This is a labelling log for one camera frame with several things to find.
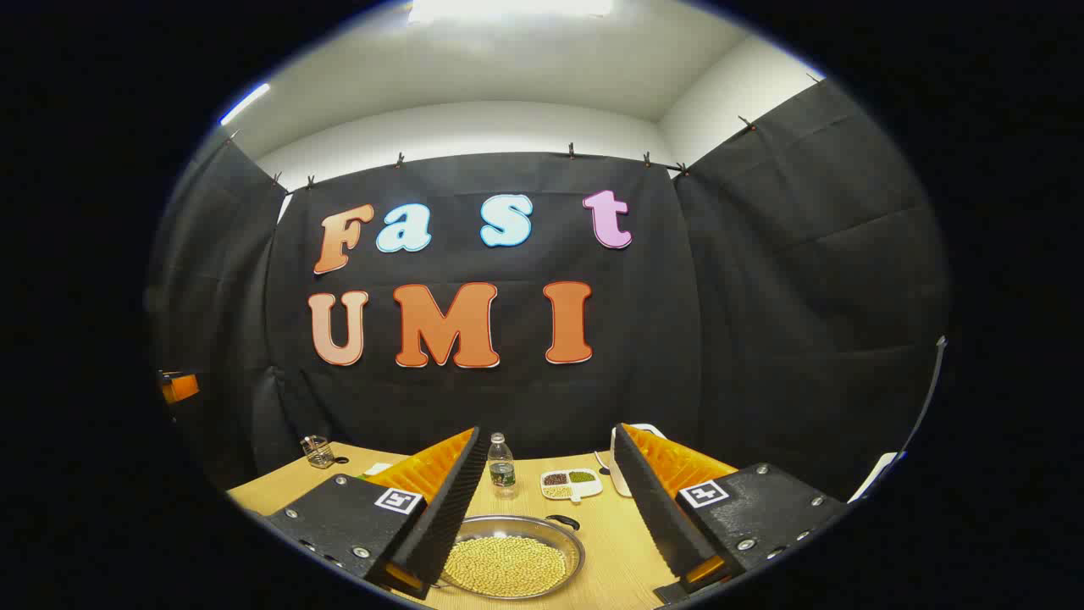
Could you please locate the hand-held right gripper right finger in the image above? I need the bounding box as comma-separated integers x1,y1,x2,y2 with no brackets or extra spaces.
610,423,849,606

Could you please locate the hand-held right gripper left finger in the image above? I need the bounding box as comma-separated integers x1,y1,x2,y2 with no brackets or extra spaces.
265,426,490,601

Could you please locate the stainless steel pot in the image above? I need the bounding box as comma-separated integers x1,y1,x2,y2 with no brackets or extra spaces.
436,513,586,602

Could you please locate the pile of yellow soybeans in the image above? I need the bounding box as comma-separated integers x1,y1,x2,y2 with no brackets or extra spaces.
444,535,567,597

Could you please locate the white box appliance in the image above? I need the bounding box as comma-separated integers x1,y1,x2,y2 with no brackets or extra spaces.
595,423,668,498

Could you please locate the clear plastic water bottle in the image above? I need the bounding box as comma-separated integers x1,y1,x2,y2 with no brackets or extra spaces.
489,433,517,499

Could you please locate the white divided bean dish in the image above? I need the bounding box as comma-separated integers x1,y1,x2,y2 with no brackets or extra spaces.
540,469,604,502

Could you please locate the black backdrop cloth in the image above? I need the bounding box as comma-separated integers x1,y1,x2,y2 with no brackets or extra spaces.
146,78,951,501

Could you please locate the white board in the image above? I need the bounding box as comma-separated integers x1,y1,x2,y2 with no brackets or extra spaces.
849,452,900,502

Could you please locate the narrow ceiling light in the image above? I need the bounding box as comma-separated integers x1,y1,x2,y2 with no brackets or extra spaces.
219,81,273,127

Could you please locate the thin grey pole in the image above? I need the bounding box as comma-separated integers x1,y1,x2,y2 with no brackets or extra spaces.
902,336,948,454

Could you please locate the row of black clips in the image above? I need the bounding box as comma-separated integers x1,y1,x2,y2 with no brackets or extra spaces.
224,72,827,189

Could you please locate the rectangular ceiling light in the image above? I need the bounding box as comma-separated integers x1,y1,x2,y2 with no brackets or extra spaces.
406,0,617,24

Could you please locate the metal wire holder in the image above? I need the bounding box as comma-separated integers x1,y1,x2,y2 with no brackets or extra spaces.
300,435,349,469

